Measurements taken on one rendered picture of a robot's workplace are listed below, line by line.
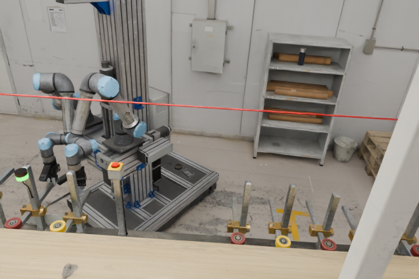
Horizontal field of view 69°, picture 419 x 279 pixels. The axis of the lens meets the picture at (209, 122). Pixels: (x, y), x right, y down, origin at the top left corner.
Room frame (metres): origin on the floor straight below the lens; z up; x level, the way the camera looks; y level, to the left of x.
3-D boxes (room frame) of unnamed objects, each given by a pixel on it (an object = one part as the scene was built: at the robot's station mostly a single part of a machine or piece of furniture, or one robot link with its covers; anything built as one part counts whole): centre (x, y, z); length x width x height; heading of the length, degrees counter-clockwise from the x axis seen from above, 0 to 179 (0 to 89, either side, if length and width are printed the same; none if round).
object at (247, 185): (1.37, -0.24, 0.93); 0.03 x 0.03 x 0.48; 89
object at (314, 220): (1.40, -0.70, 0.84); 0.43 x 0.03 x 0.04; 179
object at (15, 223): (1.22, 1.06, 0.85); 0.08 x 0.08 x 0.11
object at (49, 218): (1.40, 0.98, 0.75); 0.26 x 0.01 x 0.10; 89
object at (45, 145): (1.66, 1.05, 1.12); 0.09 x 0.08 x 0.11; 12
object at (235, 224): (1.37, -0.21, 0.82); 0.13 x 0.06 x 0.05; 89
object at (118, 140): (1.93, 0.63, 1.09); 0.15 x 0.15 x 0.10
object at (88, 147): (1.56, 0.74, 1.21); 0.11 x 0.11 x 0.08; 56
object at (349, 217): (1.40, -0.95, 0.81); 0.43 x 0.03 x 0.04; 179
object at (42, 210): (1.38, 1.04, 0.85); 0.13 x 0.06 x 0.05; 89
